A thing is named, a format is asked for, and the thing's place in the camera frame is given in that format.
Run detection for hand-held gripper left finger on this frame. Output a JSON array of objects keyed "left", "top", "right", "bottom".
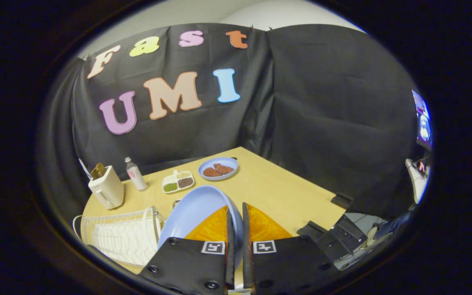
[{"left": 140, "top": 206, "right": 236, "bottom": 295}]

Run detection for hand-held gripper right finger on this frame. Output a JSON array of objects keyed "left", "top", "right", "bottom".
[{"left": 242, "top": 202, "right": 340, "bottom": 295}]

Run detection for large light blue plate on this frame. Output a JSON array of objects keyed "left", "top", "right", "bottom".
[{"left": 157, "top": 185, "right": 245, "bottom": 268}]

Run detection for white wire dish rack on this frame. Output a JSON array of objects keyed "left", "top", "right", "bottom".
[{"left": 73, "top": 206, "right": 166, "bottom": 268}]

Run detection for small blue plate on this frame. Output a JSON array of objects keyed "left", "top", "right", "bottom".
[{"left": 198, "top": 157, "right": 239, "bottom": 181}]

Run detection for white divided tray with grains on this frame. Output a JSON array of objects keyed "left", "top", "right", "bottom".
[{"left": 162, "top": 170, "right": 195, "bottom": 194}]

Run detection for black equipment pieces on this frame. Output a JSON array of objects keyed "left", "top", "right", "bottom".
[{"left": 297, "top": 213, "right": 371, "bottom": 263}]

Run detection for black table clamp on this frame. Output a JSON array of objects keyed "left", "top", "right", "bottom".
[{"left": 331, "top": 193, "right": 354, "bottom": 209}]

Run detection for small clear plastic bottle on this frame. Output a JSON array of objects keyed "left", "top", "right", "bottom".
[{"left": 124, "top": 157, "right": 148, "bottom": 191}]

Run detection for cream toaster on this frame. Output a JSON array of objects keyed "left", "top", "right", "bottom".
[{"left": 88, "top": 166, "right": 125, "bottom": 210}]

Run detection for black backdrop cloth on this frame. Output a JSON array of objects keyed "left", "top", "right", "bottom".
[{"left": 39, "top": 23, "right": 422, "bottom": 218}]

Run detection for white device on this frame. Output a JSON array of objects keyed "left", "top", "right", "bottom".
[{"left": 405, "top": 159, "right": 430, "bottom": 204}]

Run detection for computer monitor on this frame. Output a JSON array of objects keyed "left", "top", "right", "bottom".
[{"left": 411, "top": 89, "right": 433, "bottom": 150}]

